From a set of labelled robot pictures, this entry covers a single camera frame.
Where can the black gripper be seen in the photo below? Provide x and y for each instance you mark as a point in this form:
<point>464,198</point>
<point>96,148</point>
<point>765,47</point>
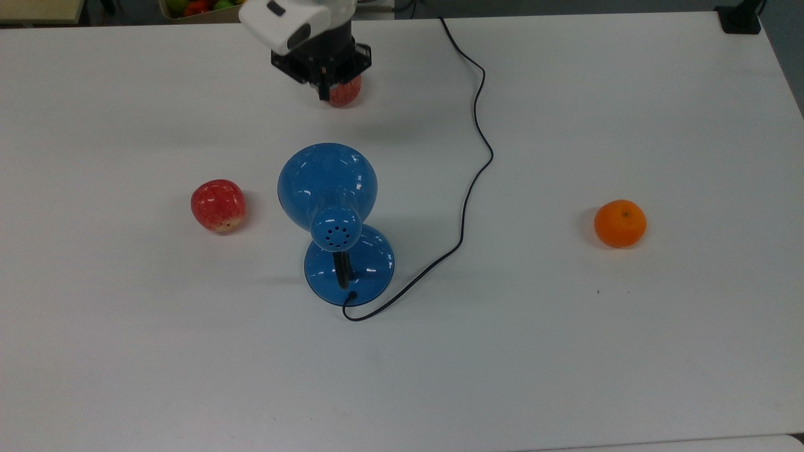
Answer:
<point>326,59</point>

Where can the blue desk lamp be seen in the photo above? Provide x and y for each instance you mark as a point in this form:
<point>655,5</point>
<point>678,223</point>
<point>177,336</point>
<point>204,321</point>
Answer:
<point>326,188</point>

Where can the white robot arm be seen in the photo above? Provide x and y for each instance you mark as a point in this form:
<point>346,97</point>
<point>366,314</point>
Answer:
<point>286,22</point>

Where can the red apple with stem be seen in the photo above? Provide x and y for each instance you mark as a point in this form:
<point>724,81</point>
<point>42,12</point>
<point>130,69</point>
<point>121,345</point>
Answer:
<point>347,93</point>

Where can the green fruit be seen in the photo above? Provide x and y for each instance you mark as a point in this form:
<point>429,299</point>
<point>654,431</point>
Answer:
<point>176,5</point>
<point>224,4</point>

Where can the cardboard box of fruit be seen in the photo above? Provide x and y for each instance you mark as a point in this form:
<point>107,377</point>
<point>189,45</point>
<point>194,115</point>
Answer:
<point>201,17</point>

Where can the red fruit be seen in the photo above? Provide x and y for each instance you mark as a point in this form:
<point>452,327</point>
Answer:
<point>196,7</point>

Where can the red apple with yellow patch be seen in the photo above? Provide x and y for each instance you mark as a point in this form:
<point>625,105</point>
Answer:
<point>218,205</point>

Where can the light wooden table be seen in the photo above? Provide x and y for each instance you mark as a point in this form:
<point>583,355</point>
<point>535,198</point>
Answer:
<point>38,10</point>

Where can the orange mandarin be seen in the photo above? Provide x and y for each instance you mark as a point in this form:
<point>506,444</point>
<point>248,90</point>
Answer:
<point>620,223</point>

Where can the black table clamp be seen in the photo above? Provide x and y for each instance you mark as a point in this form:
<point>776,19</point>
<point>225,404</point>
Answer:
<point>738,20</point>

